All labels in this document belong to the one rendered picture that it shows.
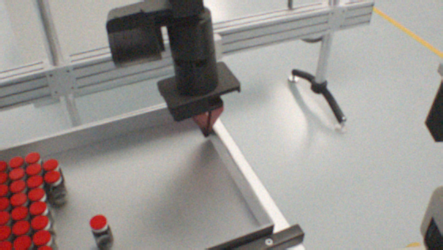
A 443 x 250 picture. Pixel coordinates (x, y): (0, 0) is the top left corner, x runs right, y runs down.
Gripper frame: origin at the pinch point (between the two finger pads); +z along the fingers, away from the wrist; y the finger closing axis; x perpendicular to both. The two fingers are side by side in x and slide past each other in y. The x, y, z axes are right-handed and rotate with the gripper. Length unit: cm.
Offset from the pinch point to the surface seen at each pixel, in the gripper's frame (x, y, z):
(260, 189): 12.1, -3.2, 2.2
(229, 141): 1.7, -3.2, 2.1
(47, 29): -86, 23, 18
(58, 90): -85, 27, 41
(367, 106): -77, -109, 100
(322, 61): -88, -86, 70
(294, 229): 20.8, -3.4, 0.2
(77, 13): -144, 13, 43
